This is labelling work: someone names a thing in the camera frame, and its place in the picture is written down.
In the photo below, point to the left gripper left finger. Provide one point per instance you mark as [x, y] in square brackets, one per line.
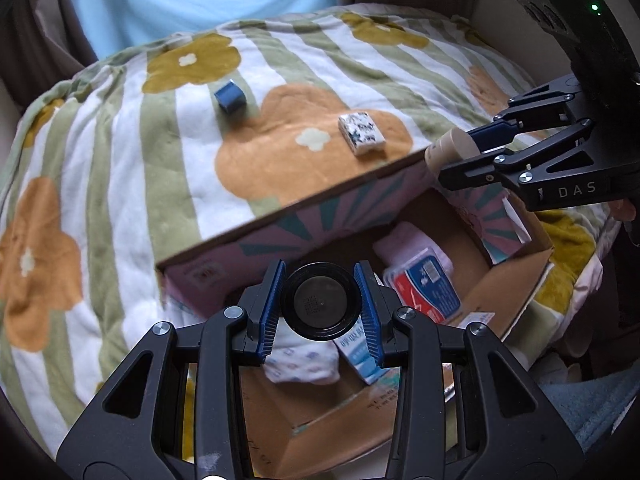
[173, 409]

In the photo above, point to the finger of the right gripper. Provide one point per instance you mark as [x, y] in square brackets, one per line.
[560, 103]
[585, 163]

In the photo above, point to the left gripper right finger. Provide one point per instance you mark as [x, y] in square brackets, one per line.
[466, 408]

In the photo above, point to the dental floss plastic box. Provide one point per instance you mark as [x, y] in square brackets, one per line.
[423, 284]

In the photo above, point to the white patterned sock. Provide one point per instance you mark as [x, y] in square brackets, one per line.
[294, 358]

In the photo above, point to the open cardboard box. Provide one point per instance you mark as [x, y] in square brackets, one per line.
[296, 431]

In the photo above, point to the white blue product carton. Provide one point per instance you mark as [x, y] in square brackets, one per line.
[354, 349]

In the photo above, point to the blue white patterned box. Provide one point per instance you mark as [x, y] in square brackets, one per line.
[361, 133]

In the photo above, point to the pink rolled towel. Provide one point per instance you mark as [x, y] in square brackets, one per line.
[404, 242]

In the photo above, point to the floral striped fleece blanket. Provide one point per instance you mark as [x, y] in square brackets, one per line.
[132, 161]

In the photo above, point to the dark blue small carton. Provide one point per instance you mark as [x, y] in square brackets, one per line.
[230, 97]

